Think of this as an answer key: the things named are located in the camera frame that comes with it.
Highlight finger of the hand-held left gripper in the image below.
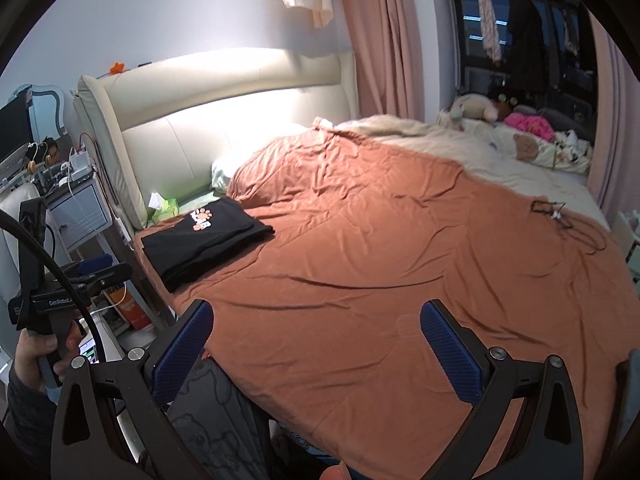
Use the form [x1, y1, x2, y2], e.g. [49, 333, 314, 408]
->
[75, 254, 114, 277]
[77, 265, 134, 293]

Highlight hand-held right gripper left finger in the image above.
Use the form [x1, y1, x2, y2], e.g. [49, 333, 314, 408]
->
[50, 300, 216, 480]

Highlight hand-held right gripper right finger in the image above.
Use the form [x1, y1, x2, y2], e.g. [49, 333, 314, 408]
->
[420, 299, 586, 480]

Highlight person's left forearm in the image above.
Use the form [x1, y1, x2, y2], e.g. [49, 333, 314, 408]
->
[4, 367, 65, 480]

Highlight folded black clothes pile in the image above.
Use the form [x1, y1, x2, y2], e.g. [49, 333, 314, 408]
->
[133, 196, 276, 294]

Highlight hanging dark clothes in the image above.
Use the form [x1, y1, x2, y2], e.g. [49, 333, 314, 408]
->
[547, 0, 597, 87]

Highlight person's left hand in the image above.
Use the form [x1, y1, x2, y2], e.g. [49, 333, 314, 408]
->
[12, 322, 88, 393]

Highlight orange box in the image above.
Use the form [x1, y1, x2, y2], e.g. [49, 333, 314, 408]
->
[111, 280, 155, 332]

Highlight phone with lit screen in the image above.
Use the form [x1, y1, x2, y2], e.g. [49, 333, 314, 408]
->
[76, 339, 100, 365]

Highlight person's grey patterned pants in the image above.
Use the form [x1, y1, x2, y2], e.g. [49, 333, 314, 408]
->
[167, 356, 275, 480]

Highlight orange blanket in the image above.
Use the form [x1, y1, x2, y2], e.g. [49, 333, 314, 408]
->
[132, 122, 640, 480]

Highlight pale-framed mirror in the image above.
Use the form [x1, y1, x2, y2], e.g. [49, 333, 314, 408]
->
[0, 83, 69, 183]

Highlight cream padded headboard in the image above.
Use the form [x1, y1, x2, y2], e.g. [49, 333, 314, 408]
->
[74, 47, 359, 233]

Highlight pink plush toy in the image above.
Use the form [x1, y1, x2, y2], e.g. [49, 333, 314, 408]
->
[503, 112, 557, 142]

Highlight beige plush toy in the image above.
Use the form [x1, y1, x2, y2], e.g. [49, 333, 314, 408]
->
[446, 91, 502, 134]

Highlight brown plush toy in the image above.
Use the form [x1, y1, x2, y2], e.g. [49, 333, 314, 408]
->
[487, 92, 517, 122]

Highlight grey cushion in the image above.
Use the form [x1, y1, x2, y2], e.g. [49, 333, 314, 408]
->
[512, 104, 597, 137]

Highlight hanging black coat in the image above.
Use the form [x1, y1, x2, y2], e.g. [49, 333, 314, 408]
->
[506, 0, 549, 97]

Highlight dark window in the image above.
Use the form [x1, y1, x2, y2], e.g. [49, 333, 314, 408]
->
[446, 0, 601, 128]

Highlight hanging floral garment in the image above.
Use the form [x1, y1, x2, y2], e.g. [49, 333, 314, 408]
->
[476, 0, 504, 65]

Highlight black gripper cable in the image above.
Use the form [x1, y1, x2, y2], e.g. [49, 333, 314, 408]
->
[0, 207, 110, 366]

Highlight red cable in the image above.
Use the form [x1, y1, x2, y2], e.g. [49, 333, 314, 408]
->
[76, 131, 110, 197]

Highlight black cord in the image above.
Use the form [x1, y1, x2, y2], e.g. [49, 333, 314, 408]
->
[530, 199, 609, 257]

